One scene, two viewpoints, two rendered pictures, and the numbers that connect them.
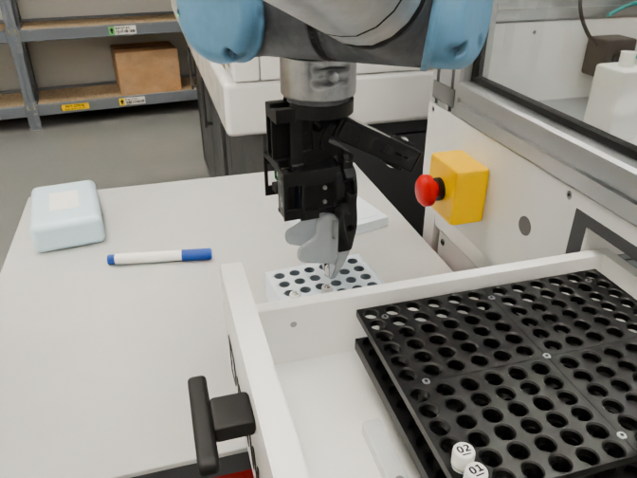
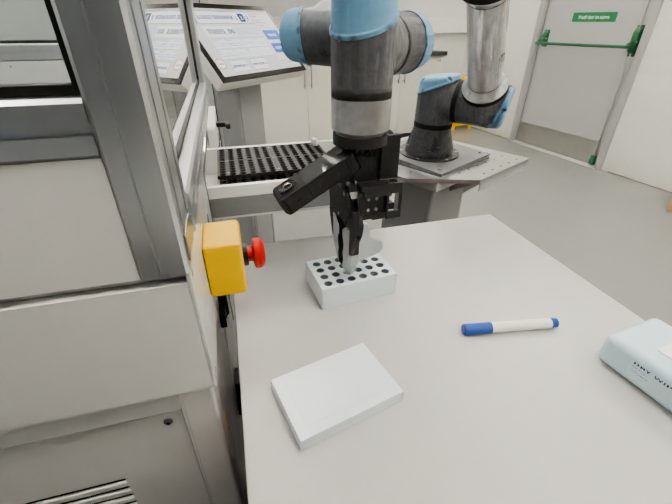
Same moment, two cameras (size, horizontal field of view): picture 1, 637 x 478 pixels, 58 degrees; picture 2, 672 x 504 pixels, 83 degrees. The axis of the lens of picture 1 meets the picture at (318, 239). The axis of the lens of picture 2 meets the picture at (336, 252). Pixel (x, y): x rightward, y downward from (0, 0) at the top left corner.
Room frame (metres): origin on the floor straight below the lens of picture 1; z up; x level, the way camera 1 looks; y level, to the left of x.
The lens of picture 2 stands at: (1.07, -0.03, 1.13)
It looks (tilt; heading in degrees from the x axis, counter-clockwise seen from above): 31 degrees down; 180
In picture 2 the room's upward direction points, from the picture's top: straight up
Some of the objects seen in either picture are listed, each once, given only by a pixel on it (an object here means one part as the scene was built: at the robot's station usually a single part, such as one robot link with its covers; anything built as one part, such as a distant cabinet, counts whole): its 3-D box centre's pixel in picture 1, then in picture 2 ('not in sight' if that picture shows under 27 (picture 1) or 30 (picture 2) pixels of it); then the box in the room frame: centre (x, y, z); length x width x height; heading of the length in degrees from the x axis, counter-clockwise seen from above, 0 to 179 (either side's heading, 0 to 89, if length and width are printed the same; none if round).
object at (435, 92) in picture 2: not in sight; (439, 97); (-0.13, 0.27, 0.95); 0.13 x 0.12 x 0.14; 59
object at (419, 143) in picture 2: not in sight; (430, 136); (-0.14, 0.26, 0.83); 0.15 x 0.15 x 0.10
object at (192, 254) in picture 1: (160, 256); (510, 326); (0.66, 0.21, 0.77); 0.14 x 0.02 x 0.02; 97
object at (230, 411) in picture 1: (222, 417); not in sight; (0.25, 0.06, 0.91); 0.07 x 0.04 x 0.01; 16
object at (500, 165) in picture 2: not in sight; (429, 173); (-0.16, 0.28, 0.70); 0.45 x 0.44 x 0.12; 132
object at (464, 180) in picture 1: (454, 187); (227, 256); (0.66, -0.17, 0.88); 0.07 x 0.05 x 0.07; 16
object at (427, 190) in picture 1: (429, 190); (253, 253); (0.65, -0.14, 0.88); 0.04 x 0.03 x 0.04; 16
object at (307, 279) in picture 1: (325, 293); (350, 277); (0.56, -0.01, 0.78); 0.12 x 0.08 x 0.04; 111
